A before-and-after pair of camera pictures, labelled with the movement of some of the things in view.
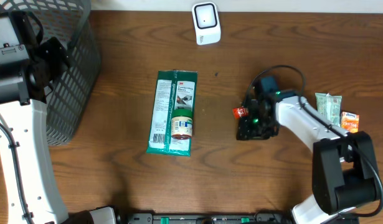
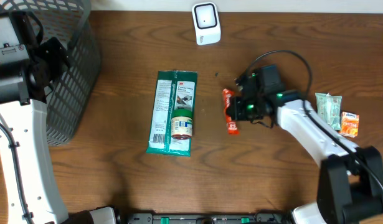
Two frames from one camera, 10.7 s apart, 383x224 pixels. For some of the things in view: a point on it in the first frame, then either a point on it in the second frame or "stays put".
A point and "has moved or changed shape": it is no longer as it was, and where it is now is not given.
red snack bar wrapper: [238, 112] has moved or changed shape
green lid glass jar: [182, 124] stays put
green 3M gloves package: [174, 89] stays put
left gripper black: [53, 57] stays put
